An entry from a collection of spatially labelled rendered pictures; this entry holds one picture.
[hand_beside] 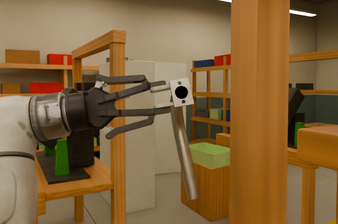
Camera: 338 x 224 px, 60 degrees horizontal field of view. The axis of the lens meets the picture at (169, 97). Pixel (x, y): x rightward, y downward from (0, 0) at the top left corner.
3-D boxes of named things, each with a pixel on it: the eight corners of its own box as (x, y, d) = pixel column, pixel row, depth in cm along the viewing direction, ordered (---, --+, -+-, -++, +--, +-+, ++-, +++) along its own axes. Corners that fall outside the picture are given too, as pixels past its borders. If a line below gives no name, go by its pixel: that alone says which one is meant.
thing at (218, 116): (266, 177, 509) (268, 45, 500) (188, 149, 726) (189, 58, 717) (287, 172, 535) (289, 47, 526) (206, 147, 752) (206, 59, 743)
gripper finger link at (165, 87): (150, 93, 61) (149, 90, 62) (182, 87, 62) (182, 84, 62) (151, 91, 59) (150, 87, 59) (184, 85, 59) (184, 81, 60)
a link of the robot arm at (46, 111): (26, 91, 53) (60, 86, 54) (43, 99, 62) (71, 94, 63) (32, 141, 52) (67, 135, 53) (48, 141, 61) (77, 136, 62)
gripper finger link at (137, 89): (99, 107, 60) (97, 101, 61) (151, 90, 62) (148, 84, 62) (96, 105, 57) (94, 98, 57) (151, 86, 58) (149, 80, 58)
